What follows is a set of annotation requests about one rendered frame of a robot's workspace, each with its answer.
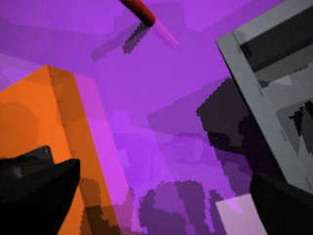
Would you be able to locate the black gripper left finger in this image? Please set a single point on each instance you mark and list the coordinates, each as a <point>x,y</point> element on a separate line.
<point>38,204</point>

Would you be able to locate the dark red peg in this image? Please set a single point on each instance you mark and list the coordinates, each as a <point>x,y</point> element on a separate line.
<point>139,9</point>

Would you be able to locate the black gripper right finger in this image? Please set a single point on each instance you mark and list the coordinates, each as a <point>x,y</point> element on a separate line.
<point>283,209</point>

